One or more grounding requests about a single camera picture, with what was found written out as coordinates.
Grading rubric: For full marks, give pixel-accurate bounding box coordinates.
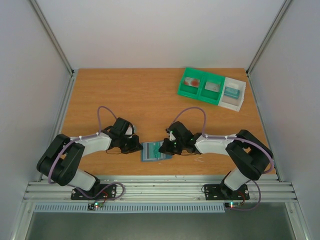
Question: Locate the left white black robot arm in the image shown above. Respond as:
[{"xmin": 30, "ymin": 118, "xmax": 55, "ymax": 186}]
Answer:
[{"xmin": 36, "ymin": 117, "xmax": 143, "ymax": 200}]

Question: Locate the blue card holder wallet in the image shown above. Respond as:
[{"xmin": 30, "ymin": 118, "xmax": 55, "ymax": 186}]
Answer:
[{"xmin": 140, "ymin": 141, "xmax": 172, "ymax": 162}]

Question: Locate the white plastic bin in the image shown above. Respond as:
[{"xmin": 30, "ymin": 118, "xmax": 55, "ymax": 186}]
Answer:
[{"xmin": 218, "ymin": 77, "xmax": 246, "ymax": 112}]

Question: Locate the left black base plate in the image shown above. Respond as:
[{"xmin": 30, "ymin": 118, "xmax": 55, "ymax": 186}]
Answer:
[{"xmin": 70, "ymin": 184, "xmax": 117, "ymax": 201}]

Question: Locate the purple cable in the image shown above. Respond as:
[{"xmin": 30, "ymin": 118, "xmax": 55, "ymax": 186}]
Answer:
[
  {"xmin": 47, "ymin": 105, "xmax": 126, "ymax": 202},
  {"xmin": 172, "ymin": 106, "xmax": 275, "ymax": 211}
]

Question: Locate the aluminium front rail frame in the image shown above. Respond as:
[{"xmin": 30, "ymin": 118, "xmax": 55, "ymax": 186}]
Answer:
[{"xmin": 22, "ymin": 174, "xmax": 298, "ymax": 203}]

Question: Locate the right aluminium corner post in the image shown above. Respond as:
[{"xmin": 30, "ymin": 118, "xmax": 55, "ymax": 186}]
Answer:
[{"xmin": 245, "ymin": 0, "xmax": 294, "ymax": 78}]

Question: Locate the left green plastic bin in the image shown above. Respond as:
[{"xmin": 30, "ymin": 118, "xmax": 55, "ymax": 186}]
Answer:
[{"xmin": 177, "ymin": 67, "xmax": 205, "ymax": 99}]

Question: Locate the grey card in bin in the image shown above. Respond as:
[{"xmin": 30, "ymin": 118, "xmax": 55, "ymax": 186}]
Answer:
[{"xmin": 204, "ymin": 81, "xmax": 221, "ymax": 93}]

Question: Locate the right small circuit board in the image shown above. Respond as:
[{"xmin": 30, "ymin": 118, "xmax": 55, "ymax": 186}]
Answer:
[{"xmin": 224, "ymin": 201, "xmax": 244, "ymax": 209}]

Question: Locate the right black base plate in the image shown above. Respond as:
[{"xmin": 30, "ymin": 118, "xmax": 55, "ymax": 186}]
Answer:
[{"xmin": 201, "ymin": 184, "xmax": 250, "ymax": 201}]

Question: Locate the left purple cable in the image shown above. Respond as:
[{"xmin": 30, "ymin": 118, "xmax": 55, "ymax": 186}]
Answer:
[{"xmin": 47, "ymin": 105, "xmax": 126, "ymax": 202}]

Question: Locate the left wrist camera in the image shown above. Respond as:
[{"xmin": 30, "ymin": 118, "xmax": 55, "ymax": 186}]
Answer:
[{"xmin": 125, "ymin": 125, "xmax": 136, "ymax": 136}]

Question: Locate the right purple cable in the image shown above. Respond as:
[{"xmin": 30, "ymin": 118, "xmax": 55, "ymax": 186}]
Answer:
[{"xmin": 172, "ymin": 106, "xmax": 275, "ymax": 211}]

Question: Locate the teal card in white bin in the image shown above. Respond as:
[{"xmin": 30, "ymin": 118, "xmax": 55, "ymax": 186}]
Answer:
[{"xmin": 223, "ymin": 86, "xmax": 241, "ymax": 99}]

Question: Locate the green plastic bin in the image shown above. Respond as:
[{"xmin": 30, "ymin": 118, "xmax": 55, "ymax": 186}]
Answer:
[
  {"xmin": 197, "ymin": 72, "xmax": 226, "ymax": 106},
  {"xmin": 177, "ymin": 67, "xmax": 205, "ymax": 99}
]

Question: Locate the left small circuit board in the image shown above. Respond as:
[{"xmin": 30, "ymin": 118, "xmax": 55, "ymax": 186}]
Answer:
[{"xmin": 87, "ymin": 202, "xmax": 104, "ymax": 211}]

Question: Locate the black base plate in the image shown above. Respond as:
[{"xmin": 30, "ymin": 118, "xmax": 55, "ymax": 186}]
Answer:
[
  {"xmin": 201, "ymin": 184, "xmax": 250, "ymax": 201},
  {"xmin": 70, "ymin": 184, "xmax": 117, "ymax": 201}
]

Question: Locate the aluminium corner post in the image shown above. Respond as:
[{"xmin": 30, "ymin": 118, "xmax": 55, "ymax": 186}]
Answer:
[
  {"xmin": 28, "ymin": 0, "xmax": 75, "ymax": 77},
  {"xmin": 245, "ymin": 0, "xmax": 294, "ymax": 78}
]

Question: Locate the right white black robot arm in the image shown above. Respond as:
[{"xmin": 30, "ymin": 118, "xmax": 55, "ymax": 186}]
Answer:
[{"xmin": 159, "ymin": 121, "xmax": 274, "ymax": 200}]

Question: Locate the left aluminium corner post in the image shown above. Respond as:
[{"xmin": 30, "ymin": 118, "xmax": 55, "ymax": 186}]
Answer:
[{"xmin": 28, "ymin": 0, "xmax": 75, "ymax": 77}]

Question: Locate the small circuit board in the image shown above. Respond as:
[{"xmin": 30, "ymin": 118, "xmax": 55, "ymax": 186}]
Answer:
[
  {"xmin": 87, "ymin": 202, "xmax": 104, "ymax": 211},
  {"xmin": 224, "ymin": 201, "xmax": 244, "ymax": 209}
]

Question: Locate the red patterned card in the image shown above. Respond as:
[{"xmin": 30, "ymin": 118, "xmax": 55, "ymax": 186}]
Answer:
[{"xmin": 183, "ymin": 77, "xmax": 200, "ymax": 88}]

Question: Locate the middle green plastic bin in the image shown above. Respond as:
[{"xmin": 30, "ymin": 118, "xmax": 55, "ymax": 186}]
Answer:
[{"xmin": 197, "ymin": 72, "xmax": 226, "ymax": 106}]

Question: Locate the grey slotted cable duct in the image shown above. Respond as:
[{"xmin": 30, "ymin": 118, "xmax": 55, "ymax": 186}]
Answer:
[{"xmin": 33, "ymin": 202, "xmax": 225, "ymax": 214}]

